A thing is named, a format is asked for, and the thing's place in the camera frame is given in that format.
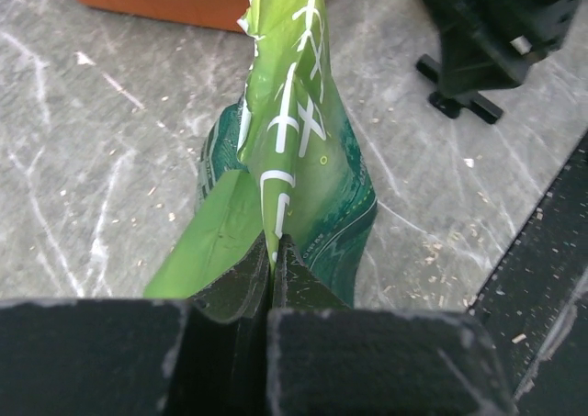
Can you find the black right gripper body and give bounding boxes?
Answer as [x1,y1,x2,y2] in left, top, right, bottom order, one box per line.
[422,0,581,98]

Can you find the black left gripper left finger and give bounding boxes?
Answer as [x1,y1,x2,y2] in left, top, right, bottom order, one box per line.
[1,238,269,415]

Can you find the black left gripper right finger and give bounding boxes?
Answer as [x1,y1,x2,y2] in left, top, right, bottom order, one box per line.
[266,236,515,415]

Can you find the black bag clip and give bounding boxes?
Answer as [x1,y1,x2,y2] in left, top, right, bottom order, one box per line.
[415,54,503,125]

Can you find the green litter bag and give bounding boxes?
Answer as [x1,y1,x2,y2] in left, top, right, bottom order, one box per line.
[143,0,377,305]

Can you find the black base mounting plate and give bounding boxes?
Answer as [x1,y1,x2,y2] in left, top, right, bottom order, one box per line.
[469,139,587,415]

